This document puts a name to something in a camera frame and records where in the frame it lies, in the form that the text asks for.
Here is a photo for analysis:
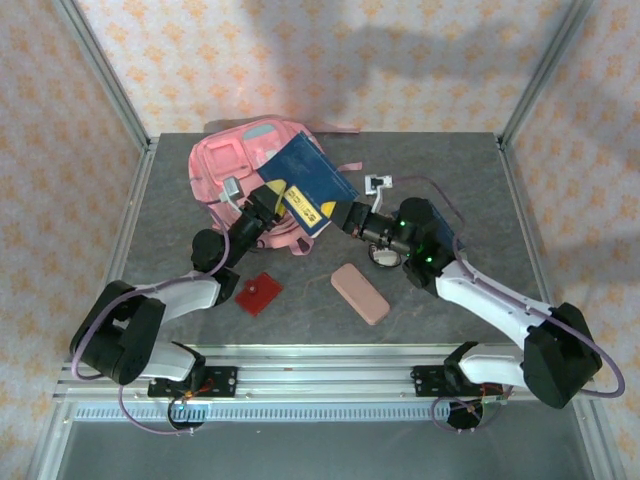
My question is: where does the aluminium table edge rail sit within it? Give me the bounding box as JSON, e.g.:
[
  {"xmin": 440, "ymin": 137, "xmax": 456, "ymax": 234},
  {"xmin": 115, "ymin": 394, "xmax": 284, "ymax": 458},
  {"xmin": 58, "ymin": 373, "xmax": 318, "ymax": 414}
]
[
  {"xmin": 59, "ymin": 139, "xmax": 161, "ymax": 369},
  {"xmin": 497, "ymin": 137, "xmax": 591, "ymax": 361}
]

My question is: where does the pink student backpack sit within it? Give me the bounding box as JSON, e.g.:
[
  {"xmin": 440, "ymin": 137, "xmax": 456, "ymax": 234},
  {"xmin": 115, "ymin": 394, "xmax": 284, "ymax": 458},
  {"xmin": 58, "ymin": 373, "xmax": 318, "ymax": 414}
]
[{"xmin": 187, "ymin": 114, "xmax": 364, "ymax": 259}]

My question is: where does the blue book with yellow label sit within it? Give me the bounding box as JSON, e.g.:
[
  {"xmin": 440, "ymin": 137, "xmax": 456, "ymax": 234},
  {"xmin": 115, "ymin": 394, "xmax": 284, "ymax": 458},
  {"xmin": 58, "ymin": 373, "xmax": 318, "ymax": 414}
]
[{"xmin": 257, "ymin": 132, "xmax": 361, "ymax": 239}]

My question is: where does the grey slotted cable duct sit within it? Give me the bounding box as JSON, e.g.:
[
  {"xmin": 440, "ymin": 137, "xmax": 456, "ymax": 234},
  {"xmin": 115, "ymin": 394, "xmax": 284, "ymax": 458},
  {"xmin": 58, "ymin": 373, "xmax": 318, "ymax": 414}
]
[{"xmin": 73, "ymin": 403, "xmax": 585, "ymax": 423}]

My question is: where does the aluminium frame leg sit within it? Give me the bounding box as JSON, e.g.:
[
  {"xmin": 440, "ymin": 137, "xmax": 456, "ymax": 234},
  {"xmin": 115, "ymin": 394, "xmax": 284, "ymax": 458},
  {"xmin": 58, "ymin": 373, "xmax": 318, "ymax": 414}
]
[
  {"xmin": 569, "ymin": 399, "xmax": 621, "ymax": 480},
  {"xmin": 27, "ymin": 399, "xmax": 76, "ymax": 480}
]

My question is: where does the small circuit board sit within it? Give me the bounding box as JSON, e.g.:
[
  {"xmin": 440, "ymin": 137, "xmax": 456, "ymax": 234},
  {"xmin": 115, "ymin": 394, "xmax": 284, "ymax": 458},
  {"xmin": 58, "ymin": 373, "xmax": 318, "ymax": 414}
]
[{"xmin": 477, "ymin": 393, "xmax": 510, "ymax": 416}]

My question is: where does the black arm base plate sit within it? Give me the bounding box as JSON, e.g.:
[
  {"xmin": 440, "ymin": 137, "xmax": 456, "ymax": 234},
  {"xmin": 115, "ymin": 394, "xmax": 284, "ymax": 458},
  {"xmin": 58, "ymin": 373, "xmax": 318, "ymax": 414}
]
[
  {"xmin": 411, "ymin": 364, "xmax": 509, "ymax": 400},
  {"xmin": 147, "ymin": 365, "xmax": 239, "ymax": 399}
]

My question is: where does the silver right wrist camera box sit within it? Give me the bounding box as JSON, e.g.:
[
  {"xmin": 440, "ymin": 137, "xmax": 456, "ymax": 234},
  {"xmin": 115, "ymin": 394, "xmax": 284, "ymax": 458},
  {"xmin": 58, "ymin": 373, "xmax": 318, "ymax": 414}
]
[{"xmin": 363, "ymin": 173, "xmax": 396, "ymax": 197}]

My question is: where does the round white printed container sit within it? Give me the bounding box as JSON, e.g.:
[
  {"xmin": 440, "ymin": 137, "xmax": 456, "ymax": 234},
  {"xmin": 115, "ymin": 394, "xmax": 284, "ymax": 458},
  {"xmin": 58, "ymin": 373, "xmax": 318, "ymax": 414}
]
[{"xmin": 368, "ymin": 243, "xmax": 404, "ymax": 270}]

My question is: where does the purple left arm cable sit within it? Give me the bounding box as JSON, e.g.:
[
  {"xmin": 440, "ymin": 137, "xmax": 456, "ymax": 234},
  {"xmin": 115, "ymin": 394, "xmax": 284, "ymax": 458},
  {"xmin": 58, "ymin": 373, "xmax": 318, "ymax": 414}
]
[{"xmin": 71, "ymin": 197, "xmax": 237, "ymax": 437}]

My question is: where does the aluminium frame corner post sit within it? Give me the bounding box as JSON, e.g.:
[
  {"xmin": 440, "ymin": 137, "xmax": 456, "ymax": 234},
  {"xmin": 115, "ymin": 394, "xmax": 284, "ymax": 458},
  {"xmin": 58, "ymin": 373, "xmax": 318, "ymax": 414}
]
[
  {"xmin": 499, "ymin": 0, "xmax": 595, "ymax": 146},
  {"xmin": 52, "ymin": 0, "xmax": 152, "ymax": 151}
]

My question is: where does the pink pencil case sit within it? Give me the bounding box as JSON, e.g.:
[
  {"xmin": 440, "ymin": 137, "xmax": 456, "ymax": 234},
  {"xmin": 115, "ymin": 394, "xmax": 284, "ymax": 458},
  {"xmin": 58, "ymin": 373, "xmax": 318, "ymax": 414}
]
[{"xmin": 330, "ymin": 263, "xmax": 391, "ymax": 327}]

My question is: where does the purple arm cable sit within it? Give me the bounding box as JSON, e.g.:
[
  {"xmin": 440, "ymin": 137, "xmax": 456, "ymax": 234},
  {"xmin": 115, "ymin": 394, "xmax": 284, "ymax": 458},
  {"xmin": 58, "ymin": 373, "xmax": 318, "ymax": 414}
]
[
  {"xmin": 71, "ymin": 197, "xmax": 237, "ymax": 437},
  {"xmin": 392, "ymin": 174, "xmax": 627, "ymax": 435}
]

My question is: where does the red snap wallet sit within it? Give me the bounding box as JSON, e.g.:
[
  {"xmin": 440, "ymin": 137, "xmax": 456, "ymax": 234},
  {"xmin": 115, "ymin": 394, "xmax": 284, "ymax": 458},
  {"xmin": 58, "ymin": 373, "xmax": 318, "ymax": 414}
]
[{"xmin": 234, "ymin": 272, "xmax": 285, "ymax": 317}]

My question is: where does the grey lower shelf panel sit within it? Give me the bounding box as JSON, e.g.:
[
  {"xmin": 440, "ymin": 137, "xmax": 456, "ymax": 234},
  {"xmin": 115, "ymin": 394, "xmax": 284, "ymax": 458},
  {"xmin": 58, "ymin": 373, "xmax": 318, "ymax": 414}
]
[{"xmin": 52, "ymin": 419, "xmax": 604, "ymax": 480}]

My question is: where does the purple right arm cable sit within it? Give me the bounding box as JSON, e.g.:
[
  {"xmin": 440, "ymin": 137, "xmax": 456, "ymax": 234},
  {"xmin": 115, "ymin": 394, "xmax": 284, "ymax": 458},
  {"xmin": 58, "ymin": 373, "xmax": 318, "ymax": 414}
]
[{"xmin": 392, "ymin": 174, "xmax": 627, "ymax": 435}]

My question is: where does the plain blue book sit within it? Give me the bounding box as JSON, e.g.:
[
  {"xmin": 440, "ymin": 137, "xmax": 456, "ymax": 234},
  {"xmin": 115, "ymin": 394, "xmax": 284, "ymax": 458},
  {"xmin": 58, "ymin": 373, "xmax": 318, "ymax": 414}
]
[{"xmin": 430, "ymin": 199, "xmax": 467, "ymax": 251}]

